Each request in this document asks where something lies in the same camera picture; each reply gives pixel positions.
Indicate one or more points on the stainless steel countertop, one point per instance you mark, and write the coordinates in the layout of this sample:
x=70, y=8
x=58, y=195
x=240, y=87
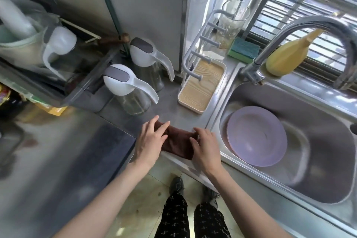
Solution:
x=69, y=148

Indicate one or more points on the green rim bowl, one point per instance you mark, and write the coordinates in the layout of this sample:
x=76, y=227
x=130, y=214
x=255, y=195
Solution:
x=19, y=48

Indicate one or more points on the green sponge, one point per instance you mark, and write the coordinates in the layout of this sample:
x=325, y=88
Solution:
x=244, y=49

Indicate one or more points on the black patterned trousers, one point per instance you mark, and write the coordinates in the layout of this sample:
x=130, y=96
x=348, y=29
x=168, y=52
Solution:
x=192, y=218

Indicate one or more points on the white bowl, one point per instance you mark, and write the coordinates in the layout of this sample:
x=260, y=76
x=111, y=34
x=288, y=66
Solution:
x=15, y=20

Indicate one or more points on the white jug grey lid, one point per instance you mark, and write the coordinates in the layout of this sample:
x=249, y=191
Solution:
x=58, y=45
x=147, y=56
x=131, y=84

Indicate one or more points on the chrome faucet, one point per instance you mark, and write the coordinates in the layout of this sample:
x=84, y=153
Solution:
x=306, y=31

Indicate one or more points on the person's left hand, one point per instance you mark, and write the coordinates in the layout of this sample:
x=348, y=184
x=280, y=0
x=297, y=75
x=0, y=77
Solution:
x=149, y=145

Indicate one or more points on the grey dish rack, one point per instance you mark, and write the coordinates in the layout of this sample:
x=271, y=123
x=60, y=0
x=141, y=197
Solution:
x=69, y=90

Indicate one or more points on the pale yellow spray bottle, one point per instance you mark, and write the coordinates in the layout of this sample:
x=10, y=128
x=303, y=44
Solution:
x=287, y=56

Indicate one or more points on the white cup drying rack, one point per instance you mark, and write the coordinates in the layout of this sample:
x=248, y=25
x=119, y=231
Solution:
x=200, y=90

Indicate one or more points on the person's right hand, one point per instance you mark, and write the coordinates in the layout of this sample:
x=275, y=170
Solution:
x=207, y=154

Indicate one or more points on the large oil bottle yellow cap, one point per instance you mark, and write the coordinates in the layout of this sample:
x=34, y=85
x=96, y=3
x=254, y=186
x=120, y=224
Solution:
x=7, y=101

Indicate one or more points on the brown cleaning cloth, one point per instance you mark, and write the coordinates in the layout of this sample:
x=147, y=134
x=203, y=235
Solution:
x=178, y=141

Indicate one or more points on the person's left forearm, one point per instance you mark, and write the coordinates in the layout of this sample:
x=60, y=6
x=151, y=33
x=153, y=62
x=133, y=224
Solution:
x=97, y=204

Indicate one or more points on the person's right forearm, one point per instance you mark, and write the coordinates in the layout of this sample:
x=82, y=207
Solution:
x=245, y=207

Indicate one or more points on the steel window grille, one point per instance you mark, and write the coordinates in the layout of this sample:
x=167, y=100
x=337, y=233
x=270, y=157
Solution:
x=301, y=17

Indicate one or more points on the clear glass cup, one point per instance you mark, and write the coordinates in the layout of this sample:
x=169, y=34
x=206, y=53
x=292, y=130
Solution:
x=233, y=23

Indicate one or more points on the purple plate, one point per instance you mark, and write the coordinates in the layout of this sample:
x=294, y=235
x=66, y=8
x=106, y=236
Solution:
x=256, y=136

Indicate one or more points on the steel sink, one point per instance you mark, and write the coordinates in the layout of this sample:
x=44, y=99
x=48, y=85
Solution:
x=320, y=148

